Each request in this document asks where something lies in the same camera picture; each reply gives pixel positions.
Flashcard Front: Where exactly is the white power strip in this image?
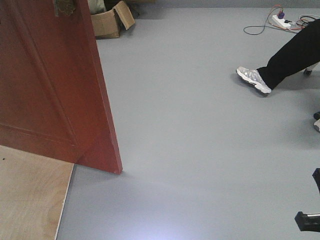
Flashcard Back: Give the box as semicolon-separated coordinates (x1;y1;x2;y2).
271;15;291;29

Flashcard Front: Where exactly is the open flat cardboard box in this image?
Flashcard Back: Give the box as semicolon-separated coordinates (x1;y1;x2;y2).
91;0;136;39

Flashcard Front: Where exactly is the orange cable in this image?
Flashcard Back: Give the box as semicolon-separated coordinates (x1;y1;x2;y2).
264;4;301;33

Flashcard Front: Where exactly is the plywood floor board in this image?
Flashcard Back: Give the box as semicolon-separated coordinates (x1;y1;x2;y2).
0;146;74;240

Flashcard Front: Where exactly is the red-brown wooden door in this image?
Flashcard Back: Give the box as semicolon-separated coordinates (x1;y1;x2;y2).
0;0;123;174

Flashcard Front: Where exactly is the large olive green sack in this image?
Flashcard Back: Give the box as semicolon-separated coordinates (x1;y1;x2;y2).
87;0;106;15

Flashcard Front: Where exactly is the purple power plug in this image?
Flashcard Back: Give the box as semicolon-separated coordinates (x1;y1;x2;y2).
277;10;285;19

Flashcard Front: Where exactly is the seated person in white shirt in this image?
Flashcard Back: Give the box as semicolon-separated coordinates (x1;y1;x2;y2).
236;18;320;133

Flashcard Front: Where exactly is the brass door handle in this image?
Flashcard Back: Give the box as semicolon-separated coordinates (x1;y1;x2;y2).
53;0;77;17

